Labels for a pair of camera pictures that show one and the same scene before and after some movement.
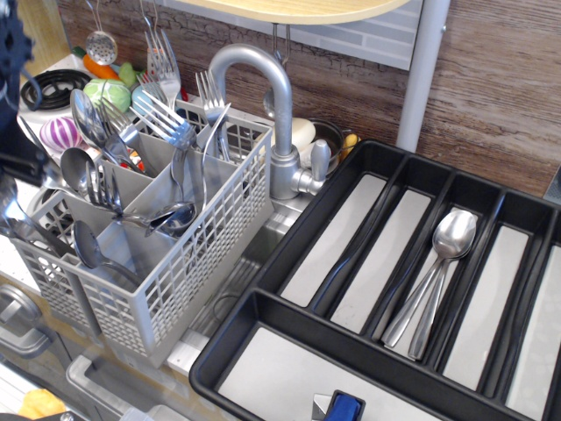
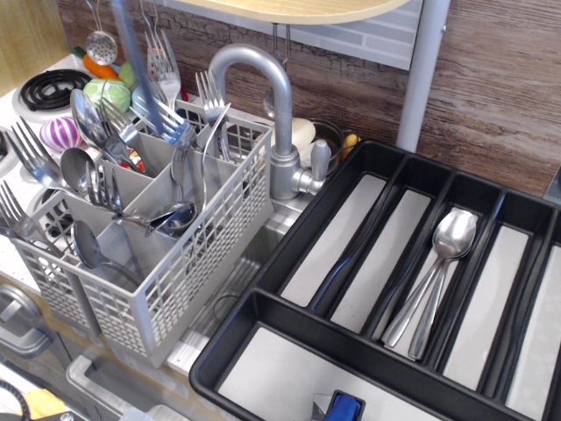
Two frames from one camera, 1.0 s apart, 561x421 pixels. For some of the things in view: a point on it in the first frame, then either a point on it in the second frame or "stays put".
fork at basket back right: (214, 105) stays put
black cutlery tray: (314, 319) stays put
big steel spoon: (15, 220) → (141, 68)
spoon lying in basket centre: (169, 217) stays put
